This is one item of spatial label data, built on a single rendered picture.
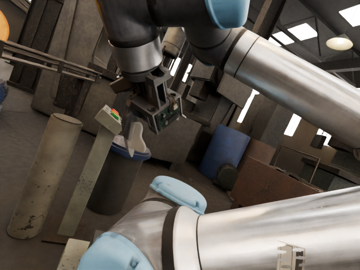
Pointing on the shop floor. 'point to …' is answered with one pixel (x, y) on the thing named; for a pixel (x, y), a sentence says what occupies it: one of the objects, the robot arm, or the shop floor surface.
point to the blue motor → (3, 91)
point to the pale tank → (173, 44)
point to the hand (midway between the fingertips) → (154, 135)
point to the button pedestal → (84, 184)
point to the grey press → (211, 103)
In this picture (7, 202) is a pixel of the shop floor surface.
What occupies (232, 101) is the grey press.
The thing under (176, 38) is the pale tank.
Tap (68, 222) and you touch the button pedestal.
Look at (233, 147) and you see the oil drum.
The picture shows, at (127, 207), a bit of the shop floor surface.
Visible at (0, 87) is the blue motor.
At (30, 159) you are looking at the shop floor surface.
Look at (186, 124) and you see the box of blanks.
